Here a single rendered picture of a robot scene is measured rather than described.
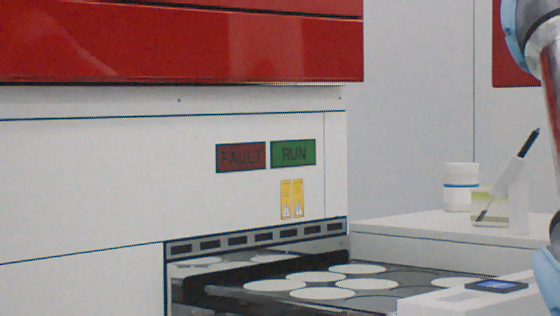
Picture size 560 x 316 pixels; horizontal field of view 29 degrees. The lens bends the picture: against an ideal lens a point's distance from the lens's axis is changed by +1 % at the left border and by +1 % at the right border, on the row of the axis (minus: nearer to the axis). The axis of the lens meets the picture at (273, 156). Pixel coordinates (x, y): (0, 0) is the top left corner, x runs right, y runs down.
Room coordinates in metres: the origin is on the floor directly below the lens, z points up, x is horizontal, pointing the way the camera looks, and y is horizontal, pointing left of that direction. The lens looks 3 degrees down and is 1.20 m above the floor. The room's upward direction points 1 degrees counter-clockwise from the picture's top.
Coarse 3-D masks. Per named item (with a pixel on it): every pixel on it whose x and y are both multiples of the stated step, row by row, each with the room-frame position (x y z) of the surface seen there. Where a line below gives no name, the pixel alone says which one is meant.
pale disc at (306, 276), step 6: (288, 276) 1.81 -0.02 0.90; (294, 276) 1.81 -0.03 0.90; (300, 276) 1.81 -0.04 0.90; (306, 276) 1.81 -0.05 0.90; (312, 276) 1.81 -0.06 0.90; (318, 276) 1.80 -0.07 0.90; (324, 276) 1.80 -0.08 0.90; (330, 276) 1.80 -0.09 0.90; (336, 276) 1.80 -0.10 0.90; (342, 276) 1.80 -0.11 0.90
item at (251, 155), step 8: (248, 144) 1.84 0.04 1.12; (256, 144) 1.85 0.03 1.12; (264, 144) 1.87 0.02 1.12; (224, 152) 1.80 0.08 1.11; (232, 152) 1.81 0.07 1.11; (240, 152) 1.83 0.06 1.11; (248, 152) 1.84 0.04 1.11; (256, 152) 1.85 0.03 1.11; (264, 152) 1.87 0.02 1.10; (224, 160) 1.80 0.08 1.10; (232, 160) 1.81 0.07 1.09; (240, 160) 1.83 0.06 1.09; (248, 160) 1.84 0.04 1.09; (256, 160) 1.85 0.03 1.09; (264, 160) 1.87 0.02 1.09; (224, 168) 1.80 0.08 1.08; (232, 168) 1.81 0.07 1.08
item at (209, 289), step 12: (204, 288) 1.72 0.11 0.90; (216, 288) 1.70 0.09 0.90; (228, 288) 1.68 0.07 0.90; (252, 300) 1.64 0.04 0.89; (264, 300) 1.62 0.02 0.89; (276, 300) 1.61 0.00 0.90; (288, 300) 1.59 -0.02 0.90; (300, 300) 1.58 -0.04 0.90; (324, 312) 1.54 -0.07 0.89; (336, 312) 1.53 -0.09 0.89; (348, 312) 1.51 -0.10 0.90; (360, 312) 1.50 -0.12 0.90; (372, 312) 1.49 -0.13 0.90
